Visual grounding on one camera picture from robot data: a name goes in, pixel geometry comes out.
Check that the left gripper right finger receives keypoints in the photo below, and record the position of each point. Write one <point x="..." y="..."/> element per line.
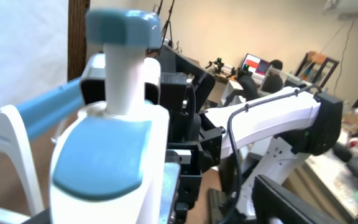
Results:
<point x="284" y="205"/>

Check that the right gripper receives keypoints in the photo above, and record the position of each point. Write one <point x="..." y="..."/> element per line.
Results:
<point x="179" y="102"/>

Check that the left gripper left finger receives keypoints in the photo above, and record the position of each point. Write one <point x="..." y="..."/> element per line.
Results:
<point x="42" y="219"/>

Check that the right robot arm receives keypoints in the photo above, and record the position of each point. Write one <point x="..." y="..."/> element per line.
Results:
<point x="275" y="118"/>

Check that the white and blue stand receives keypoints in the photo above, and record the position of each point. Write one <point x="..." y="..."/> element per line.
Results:
<point x="5" y="124"/>

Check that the computer monitor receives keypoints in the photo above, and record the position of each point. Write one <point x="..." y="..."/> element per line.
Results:
<point x="253" y="63"/>

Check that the person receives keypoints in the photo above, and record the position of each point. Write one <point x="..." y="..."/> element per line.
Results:
<point x="272" y="82"/>

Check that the mounting rail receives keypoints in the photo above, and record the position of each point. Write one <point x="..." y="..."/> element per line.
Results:
<point x="217" y="205"/>

